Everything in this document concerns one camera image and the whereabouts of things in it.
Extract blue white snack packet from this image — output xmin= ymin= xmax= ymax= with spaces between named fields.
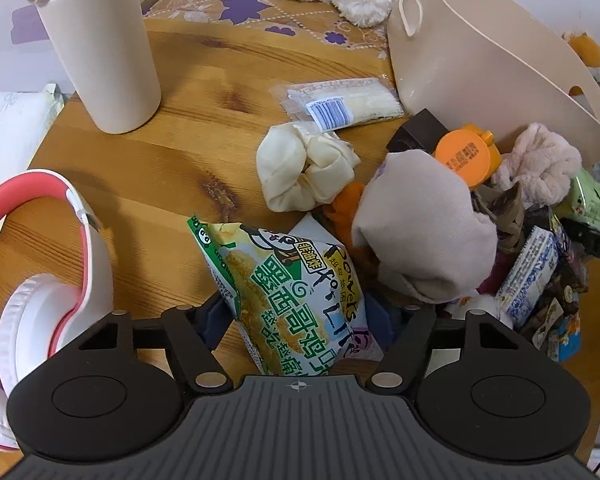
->
xmin=495 ymin=226 xmax=559 ymax=327

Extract pink fluffy scrunchie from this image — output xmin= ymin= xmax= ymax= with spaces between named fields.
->
xmin=491 ymin=122 xmax=582 ymax=209

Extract colourful blue snack pack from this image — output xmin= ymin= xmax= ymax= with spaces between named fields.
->
xmin=546 ymin=312 xmax=581 ymax=363

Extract dark brown scrunchie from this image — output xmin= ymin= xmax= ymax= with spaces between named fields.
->
xmin=472 ymin=183 xmax=526 ymax=254

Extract green chicken snack bag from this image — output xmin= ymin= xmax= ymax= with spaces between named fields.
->
xmin=187 ymin=217 xmax=382 ymax=376

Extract orange lid container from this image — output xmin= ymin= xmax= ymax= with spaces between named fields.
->
xmin=434 ymin=122 xmax=502 ymax=190

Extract cream scrunchie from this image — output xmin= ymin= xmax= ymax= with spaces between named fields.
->
xmin=256 ymin=122 xmax=360 ymax=212

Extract clear barcode packet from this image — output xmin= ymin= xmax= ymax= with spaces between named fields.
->
xmin=272 ymin=77 xmax=405 ymax=132

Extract orange scrunchie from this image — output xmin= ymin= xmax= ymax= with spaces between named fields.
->
xmin=322 ymin=181 xmax=375 ymax=263

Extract white red headphones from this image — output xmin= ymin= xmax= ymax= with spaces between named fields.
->
xmin=0 ymin=169 xmax=114 ymax=452

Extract orange hamster plush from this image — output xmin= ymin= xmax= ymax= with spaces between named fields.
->
xmin=562 ymin=32 xmax=600 ymax=87

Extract beige plastic storage bin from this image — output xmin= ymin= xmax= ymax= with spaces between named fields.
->
xmin=387 ymin=0 xmax=600 ymax=166

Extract brown floral tissue box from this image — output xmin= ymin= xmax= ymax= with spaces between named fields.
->
xmin=146 ymin=0 xmax=388 ymax=60

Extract white thermos bottle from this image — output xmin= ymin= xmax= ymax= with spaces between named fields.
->
xmin=26 ymin=0 xmax=161 ymax=134

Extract purple white board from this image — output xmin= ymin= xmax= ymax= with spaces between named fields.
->
xmin=10 ymin=4 xmax=48 ymax=44

